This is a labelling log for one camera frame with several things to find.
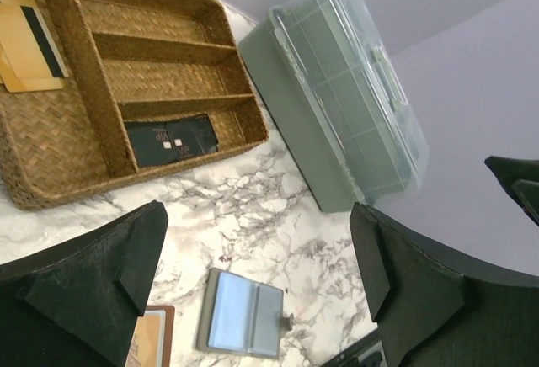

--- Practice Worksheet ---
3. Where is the green clear-lid storage box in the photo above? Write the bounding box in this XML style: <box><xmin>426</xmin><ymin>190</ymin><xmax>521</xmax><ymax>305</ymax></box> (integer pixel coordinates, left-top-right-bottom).
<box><xmin>238</xmin><ymin>0</ymin><xmax>429</xmax><ymax>213</ymax></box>

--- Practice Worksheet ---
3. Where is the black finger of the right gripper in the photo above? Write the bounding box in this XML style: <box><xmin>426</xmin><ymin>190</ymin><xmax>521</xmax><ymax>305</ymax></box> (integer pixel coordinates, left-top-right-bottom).
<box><xmin>484</xmin><ymin>156</ymin><xmax>538</xmax><ymax>225</ymax></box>

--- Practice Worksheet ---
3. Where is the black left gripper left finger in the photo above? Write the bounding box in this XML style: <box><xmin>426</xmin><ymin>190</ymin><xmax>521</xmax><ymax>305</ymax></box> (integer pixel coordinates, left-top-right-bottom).
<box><xmin>1</xmin><ymin>201</ymin><xmax>168</xmax><ymax>366</ymax></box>

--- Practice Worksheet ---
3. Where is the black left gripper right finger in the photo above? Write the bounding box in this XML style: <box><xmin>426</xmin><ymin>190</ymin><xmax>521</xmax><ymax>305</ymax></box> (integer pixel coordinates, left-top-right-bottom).
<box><xmin>350</xmin><ymin>203</ymin><xmax>538</xmax><ymax>366</ymax></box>

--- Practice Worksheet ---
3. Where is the brown card holder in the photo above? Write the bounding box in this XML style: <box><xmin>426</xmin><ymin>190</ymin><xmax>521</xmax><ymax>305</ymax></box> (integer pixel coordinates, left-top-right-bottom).
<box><xmin>125</xmin><ymin>305</ymin><xmax>175</xmax><ymax>367</ymax></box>

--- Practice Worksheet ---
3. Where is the woven rattan divider tray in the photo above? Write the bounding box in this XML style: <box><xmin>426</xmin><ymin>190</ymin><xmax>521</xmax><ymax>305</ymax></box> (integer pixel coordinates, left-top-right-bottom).
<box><xmin>1</xmin><ymin>0</ymin><xmax>268</xmax><ymax>210</ymax></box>

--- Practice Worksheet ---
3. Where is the black vip card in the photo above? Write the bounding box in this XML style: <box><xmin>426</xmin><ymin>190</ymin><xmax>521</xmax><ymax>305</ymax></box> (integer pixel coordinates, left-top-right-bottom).
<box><xmin>166</xmin><ymin>114</ymin><xmax>218</xmax><ymax>161</ymax></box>
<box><xmin>125</xmin><ymin>121</ymin><xmax>177</xmax><ymax>168</ymax></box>

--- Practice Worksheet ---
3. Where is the grey card holder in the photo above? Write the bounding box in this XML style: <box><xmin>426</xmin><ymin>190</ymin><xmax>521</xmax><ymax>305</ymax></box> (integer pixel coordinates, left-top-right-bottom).
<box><xmin>195</xmin><ymin>268</ymin><xmax>294</xmax><ymax>359</ymax></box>

